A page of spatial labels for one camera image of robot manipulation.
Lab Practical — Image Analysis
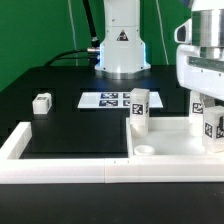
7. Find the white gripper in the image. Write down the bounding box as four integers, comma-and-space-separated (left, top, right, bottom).
174, 19, 224, 108

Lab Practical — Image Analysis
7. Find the white square tabletop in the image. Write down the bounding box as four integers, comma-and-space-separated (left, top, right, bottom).
126, 117, 224, 157

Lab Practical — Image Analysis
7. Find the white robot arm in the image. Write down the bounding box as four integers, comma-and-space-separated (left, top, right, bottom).
95, 0, 224, 101

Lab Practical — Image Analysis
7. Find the white marker tag plate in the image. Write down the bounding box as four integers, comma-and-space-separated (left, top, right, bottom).
77, 91, 164, 109

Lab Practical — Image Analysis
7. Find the white U-shaped obstacle fence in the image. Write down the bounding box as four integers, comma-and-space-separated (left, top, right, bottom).
0, 122, 224, 184

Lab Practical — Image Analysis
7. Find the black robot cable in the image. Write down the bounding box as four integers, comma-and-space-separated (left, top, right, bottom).
43, 0, 101, 68

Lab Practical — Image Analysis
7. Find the thin white cable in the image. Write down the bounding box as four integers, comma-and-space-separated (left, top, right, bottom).
67, 0, 78, 58

